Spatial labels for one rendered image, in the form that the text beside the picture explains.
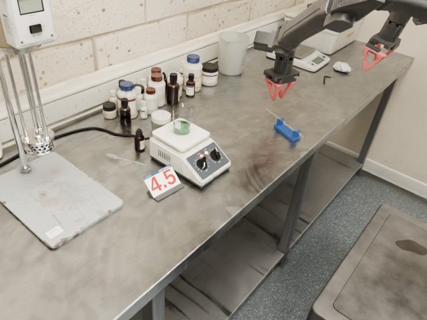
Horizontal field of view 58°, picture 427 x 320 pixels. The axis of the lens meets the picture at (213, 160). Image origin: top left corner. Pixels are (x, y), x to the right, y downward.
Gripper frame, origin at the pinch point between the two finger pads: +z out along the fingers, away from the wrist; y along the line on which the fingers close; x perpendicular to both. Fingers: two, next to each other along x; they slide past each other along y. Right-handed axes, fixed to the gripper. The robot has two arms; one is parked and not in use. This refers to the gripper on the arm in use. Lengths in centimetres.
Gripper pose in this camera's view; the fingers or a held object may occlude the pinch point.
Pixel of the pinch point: (277, 96)
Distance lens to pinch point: 130.7
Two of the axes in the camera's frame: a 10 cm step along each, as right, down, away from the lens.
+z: -0.8, 8.0, 6.0
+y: -8.5, 2.7, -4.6
